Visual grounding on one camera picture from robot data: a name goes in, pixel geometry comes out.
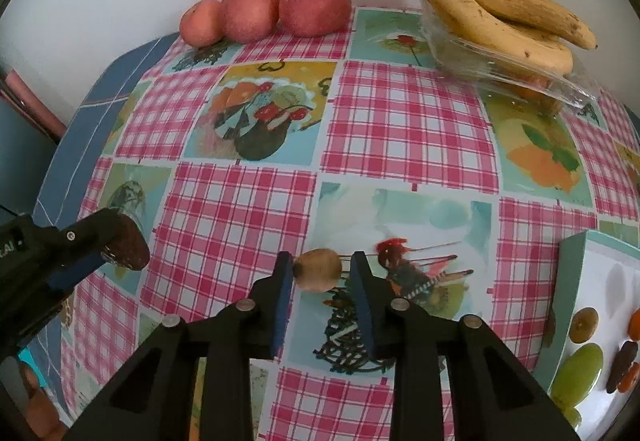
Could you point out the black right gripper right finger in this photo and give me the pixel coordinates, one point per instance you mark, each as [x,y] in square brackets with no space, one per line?
[492,395]

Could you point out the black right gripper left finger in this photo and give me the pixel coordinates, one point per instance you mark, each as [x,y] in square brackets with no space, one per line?
[151,396]

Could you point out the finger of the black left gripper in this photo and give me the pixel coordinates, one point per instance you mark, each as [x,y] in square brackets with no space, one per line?
[94,231]
[71,276]

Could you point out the dark brown avocado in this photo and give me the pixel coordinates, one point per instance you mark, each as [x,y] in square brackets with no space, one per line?
[128,249]

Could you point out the green apple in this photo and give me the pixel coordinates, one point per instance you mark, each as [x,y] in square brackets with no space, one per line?
[573,417]
[576,376]

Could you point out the brown kiwi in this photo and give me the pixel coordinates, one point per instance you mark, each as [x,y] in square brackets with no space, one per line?
[583,325]
[317,270]

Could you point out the small orange tangerine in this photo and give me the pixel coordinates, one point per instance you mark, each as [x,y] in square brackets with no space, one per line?
[633,329]

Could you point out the person left hand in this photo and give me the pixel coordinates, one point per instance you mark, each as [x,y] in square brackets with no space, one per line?
[41,414]

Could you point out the small tangerine on tray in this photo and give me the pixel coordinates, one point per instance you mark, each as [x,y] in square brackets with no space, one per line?
[630,379]

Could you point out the dark avocado on tray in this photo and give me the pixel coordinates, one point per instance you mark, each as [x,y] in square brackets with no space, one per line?
[621,365]

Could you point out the white tray teal rim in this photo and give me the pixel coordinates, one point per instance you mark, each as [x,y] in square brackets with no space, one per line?
[594,270]

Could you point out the small red apple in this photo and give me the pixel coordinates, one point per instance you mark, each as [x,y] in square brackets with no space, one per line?
[200,25]

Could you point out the checkered fruit print tablecloth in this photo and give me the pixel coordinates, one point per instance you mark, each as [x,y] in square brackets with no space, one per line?
[228,156]

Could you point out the middle red apple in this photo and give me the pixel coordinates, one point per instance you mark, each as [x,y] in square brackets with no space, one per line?
[246,21]

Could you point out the clear plastic container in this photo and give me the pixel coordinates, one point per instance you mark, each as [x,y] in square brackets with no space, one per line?
[546,91]

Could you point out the large red apple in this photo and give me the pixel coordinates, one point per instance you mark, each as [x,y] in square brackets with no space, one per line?
[314,18]

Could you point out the lower yellow banana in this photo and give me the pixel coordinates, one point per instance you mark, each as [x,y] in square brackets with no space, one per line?
[469,21]

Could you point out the yellow banana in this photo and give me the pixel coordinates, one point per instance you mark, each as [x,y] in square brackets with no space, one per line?
[469,21]
[545,15]

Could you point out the upper yellow banana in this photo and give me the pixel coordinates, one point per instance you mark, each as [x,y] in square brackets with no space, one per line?
[545,15]

